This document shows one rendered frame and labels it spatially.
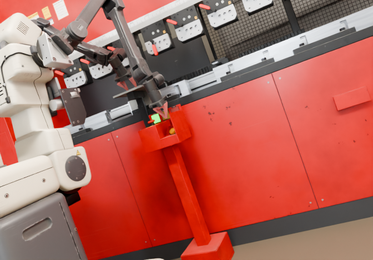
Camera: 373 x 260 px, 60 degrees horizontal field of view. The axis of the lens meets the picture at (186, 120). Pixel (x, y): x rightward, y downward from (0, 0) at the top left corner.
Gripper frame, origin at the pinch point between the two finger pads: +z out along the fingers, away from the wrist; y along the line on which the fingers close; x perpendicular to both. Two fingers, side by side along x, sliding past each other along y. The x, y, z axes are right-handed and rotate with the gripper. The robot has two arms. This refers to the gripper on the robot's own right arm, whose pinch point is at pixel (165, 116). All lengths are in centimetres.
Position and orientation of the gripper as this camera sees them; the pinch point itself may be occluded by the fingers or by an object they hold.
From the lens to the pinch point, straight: 161.9
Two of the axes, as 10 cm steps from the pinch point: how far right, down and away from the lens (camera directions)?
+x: -8.6, 3.0, 4.0
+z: 4.2, 8.7, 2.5
